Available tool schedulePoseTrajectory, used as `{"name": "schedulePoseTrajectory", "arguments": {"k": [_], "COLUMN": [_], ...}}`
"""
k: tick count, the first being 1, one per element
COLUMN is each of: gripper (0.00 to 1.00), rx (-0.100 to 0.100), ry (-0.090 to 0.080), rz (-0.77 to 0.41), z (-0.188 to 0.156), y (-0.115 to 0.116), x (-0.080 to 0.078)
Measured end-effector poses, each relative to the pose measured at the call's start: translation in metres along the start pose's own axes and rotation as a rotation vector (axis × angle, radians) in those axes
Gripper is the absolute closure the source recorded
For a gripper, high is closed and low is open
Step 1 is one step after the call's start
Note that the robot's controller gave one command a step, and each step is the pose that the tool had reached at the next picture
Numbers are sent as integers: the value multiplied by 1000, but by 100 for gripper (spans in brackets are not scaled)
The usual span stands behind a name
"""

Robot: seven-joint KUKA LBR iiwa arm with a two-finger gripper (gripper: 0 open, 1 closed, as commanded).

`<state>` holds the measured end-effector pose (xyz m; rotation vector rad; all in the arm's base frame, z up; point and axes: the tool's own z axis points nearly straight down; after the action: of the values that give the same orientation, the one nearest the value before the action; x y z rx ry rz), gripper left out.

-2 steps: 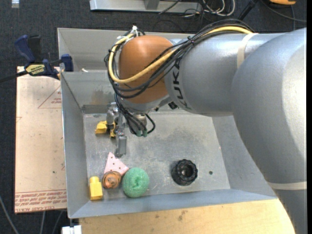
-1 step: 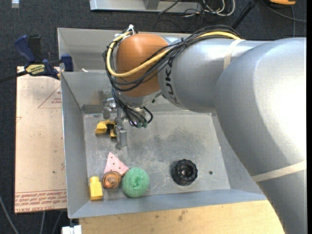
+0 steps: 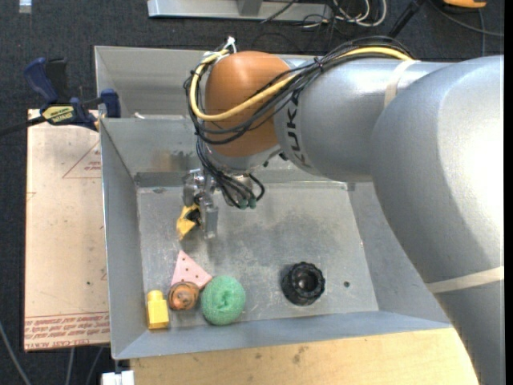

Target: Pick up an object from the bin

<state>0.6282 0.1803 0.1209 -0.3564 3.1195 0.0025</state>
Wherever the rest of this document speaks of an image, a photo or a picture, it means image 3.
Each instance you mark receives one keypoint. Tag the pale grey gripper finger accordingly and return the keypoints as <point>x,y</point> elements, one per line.
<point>211,223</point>

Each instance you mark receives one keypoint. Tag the yellow and black toy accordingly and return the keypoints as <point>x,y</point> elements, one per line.
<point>185,222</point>

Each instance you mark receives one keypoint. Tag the pink dotted triangle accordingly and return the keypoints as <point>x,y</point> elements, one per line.
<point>186,269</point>

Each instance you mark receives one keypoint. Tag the grey metal bin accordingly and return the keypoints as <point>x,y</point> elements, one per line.
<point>260,243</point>

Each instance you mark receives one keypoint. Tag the green mesh scrubber ball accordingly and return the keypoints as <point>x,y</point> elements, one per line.
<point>223,300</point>

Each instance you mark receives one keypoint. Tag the brown round toy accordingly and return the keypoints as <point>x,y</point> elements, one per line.
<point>183,296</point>

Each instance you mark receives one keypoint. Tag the yellow block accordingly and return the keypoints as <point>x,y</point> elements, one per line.
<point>157,311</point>

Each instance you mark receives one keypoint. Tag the black ribbed round knob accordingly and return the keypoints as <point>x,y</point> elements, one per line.
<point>303,283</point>

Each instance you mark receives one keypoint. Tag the brown cardboard board, red print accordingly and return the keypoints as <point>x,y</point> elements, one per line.
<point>64,235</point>

